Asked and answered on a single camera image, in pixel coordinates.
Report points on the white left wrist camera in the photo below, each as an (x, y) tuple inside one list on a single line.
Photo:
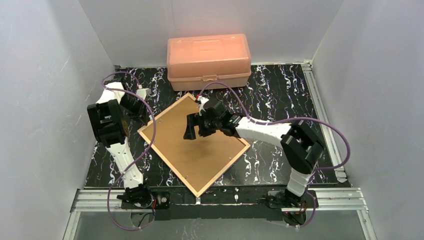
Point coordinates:
[(142, 92)]

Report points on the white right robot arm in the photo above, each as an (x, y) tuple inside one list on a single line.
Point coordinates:
[(300, 144)]

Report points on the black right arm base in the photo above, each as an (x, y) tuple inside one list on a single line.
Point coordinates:
[(286, 199)]

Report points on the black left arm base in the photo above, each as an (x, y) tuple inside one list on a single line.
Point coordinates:
[(142, 197)]

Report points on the white wooden picture frame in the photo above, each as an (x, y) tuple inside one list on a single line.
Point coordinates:
[(145, 136)]

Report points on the translucent orange plastic box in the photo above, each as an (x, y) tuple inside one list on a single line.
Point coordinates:
[(194, 63)]

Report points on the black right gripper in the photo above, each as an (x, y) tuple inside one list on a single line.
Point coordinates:
[(199, 124)]

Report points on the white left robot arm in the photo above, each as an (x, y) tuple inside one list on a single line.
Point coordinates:
[(110, 128)]

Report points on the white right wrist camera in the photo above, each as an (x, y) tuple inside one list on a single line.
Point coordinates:
[(201, 101)]

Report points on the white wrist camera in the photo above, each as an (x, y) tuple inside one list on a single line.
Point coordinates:
[(142, 92), (201, 101)]

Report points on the aluminium front rail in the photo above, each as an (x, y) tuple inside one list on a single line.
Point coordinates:
[(328, 199)]

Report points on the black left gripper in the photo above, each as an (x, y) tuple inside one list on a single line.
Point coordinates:
[(133, 108)]

